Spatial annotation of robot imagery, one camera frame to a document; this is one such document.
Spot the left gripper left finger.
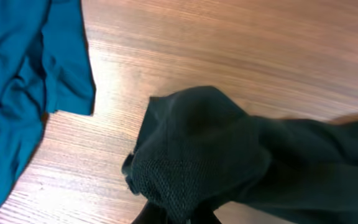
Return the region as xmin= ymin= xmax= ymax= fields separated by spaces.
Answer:
xmin=131 ymin=202 xmax=167 ymax=224

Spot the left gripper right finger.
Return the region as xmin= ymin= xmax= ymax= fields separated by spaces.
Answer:
xmin=194 ymin=207 xmax=221 ymax=224

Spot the black t-shirt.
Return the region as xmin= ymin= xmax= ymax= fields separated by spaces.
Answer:
xmin=122 ymin=86 xmax=358 ymax=223

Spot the teal blue shirt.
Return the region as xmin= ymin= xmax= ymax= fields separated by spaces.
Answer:
xmin=0 ymin=0 xmax=95 ymax=206

